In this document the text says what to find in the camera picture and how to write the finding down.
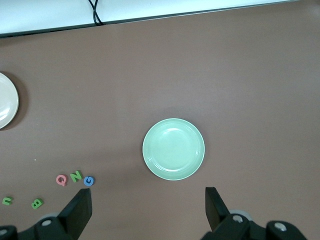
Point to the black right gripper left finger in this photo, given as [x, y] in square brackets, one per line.
[77, 212]

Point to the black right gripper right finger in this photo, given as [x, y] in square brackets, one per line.
[216, 212]

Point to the blue letter G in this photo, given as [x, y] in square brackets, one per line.
[88, 181]

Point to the green letter N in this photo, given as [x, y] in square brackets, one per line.
[76, 176]

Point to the red letter G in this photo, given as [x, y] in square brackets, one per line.
[61, 180]

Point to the green letter B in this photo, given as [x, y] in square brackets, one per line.
[37, 203]

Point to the green letter u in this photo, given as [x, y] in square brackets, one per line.
[7, 200]

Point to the green plate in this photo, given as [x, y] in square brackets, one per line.
[173, 149]

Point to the beige plate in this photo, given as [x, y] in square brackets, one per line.
[7, 100]

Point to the brown table cover mat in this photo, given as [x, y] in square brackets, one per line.
[225, 75]

